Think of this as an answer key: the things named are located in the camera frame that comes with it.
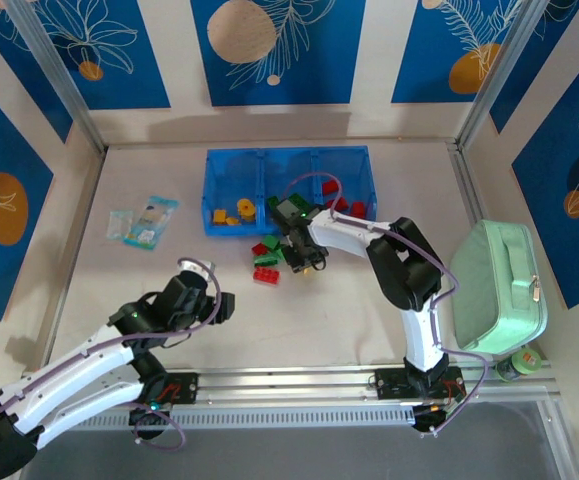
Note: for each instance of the long green lego brick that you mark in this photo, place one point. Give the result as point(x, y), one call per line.
point(269, 259)

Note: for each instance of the small green lego brick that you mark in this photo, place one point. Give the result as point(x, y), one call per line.
point(271, 242)

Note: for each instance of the large green lego brick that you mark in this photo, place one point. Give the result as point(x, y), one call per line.
point(301, 198)

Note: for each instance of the yellow printed round lego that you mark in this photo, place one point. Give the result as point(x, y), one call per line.
point(248, 215)

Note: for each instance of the yellow half-round lego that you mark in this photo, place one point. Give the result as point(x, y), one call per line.
point(244, 204)

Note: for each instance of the small yellow sloped lego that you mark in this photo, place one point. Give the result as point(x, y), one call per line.
point(231, 220)

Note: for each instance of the yellow rounded four-stud lego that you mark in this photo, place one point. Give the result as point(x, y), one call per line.
point(219, 216)

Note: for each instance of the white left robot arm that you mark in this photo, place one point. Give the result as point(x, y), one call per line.
point(69, 370)

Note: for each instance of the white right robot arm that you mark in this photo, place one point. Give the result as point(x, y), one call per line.
point(414, 330)

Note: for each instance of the dark green lego brick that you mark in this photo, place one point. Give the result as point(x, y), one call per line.
point(272, 202)

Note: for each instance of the blue three-compartment plastic bin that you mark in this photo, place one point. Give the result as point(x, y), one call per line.
point(229, 175)

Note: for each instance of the blue snack packet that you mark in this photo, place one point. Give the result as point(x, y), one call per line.
point(151, 222)

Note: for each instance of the small clear plastic packet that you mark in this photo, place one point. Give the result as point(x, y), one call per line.
point(119, 224)

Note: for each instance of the mint green zipper bag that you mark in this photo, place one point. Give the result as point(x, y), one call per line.
point(499, 290)

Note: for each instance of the dark round jar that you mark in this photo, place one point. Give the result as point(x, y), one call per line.
point(506, 371)

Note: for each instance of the green tape roll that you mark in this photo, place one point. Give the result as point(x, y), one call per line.
point(534, 367)

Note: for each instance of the aluminium mounting rail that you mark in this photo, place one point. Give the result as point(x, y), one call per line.
point(289, 385)

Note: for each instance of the aluminium table side rail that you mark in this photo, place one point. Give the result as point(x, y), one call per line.
point(465, 170)
point(75, 250)

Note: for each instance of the aluminium frame post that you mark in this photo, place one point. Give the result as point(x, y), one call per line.
point(59, 75)
point(501, 75)

